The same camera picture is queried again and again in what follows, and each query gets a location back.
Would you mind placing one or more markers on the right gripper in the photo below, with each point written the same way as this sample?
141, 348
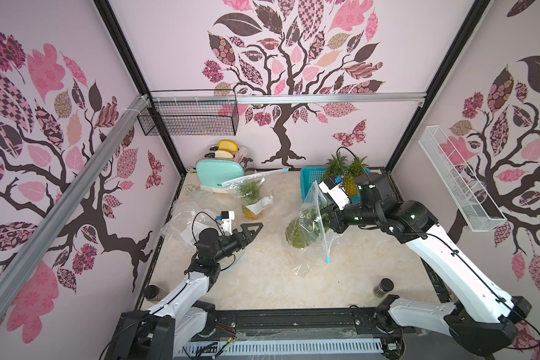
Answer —
337, 217

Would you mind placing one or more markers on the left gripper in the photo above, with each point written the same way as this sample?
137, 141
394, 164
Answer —
247, 238

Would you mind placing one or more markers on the yellow pineapple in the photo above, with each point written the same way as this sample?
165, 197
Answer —
357, 168

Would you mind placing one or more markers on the blue-zip zip-top bag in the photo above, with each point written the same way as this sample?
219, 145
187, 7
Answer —
185, 227

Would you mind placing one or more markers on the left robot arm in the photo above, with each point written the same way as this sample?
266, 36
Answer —
161, 331

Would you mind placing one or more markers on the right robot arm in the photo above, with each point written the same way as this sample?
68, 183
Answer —
483, 320

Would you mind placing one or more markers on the pineapple in back left bag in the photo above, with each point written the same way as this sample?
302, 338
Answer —
255, 199

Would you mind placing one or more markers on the teal plastic basket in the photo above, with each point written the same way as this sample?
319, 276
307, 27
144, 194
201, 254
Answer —
311, 174

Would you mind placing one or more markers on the mint green toaster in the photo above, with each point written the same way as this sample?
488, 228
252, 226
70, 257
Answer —
212, 173

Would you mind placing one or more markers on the dark lidded spice jar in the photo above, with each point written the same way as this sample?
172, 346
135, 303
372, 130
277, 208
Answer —
384, 287

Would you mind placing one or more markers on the white bread slice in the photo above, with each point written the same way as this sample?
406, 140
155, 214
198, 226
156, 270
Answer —
223, 154

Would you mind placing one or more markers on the yellow bread slice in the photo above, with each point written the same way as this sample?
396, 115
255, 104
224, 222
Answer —
228, 145

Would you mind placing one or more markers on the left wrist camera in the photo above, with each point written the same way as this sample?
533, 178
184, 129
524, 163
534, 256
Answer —
226, 220

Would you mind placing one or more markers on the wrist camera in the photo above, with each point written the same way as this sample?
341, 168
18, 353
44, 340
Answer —
226, 220
333, 187

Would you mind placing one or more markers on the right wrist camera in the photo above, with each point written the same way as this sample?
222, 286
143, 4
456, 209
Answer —
333, 187

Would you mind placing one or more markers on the white slotted cable duct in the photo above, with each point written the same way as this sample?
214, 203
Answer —
275, 348

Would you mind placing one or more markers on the clear acrylic wall shelf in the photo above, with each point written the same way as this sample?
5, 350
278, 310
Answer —
469, 192

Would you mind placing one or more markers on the black wire wall basket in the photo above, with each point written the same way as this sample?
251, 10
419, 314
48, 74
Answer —
193, 112

